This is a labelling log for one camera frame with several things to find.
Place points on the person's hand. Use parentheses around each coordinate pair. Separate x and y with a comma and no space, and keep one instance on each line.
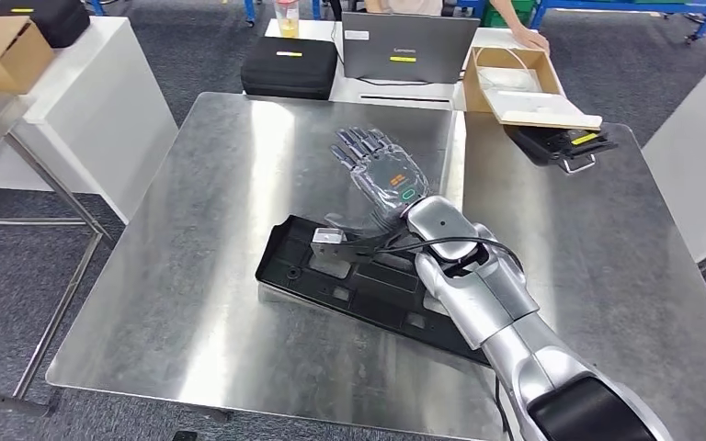
(532,41)

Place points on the robot's grey right hand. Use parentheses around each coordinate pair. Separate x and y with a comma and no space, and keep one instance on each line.
(389,176)

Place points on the black plastic plate frame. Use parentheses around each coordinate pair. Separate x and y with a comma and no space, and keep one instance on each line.
(383,292)

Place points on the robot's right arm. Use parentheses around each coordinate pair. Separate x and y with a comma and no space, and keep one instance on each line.
(499,304)

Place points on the person's forearm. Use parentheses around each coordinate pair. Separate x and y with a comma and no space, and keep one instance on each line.
(508,15)

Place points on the stainless steel workbench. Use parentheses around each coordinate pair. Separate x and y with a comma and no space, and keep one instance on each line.
(237,274)

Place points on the green plastic crate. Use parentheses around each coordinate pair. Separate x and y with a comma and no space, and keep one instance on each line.
(526,7)

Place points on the open cardboard box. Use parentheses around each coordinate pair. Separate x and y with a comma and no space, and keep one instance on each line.
(472,85)

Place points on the white desk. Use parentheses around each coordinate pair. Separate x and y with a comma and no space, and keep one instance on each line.
(389,90)

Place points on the black device yellow label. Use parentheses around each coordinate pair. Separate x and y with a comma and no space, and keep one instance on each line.
(542,146)

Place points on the grey laptop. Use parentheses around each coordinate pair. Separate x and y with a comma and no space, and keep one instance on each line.
(408,42)

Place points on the person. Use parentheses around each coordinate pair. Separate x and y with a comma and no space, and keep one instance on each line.
(401,6)

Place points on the black zippered case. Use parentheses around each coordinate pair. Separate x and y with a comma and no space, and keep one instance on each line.
(286,73)
(54,24)

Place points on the clear bottle yellow liquid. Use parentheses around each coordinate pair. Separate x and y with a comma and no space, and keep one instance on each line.
(287,24)

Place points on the white table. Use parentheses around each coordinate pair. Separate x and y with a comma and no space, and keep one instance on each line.
(103,122)

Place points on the closed cardboard box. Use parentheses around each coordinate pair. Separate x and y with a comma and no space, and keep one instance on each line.
(0,55)

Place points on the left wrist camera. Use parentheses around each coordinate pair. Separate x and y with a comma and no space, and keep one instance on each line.
(185,436)

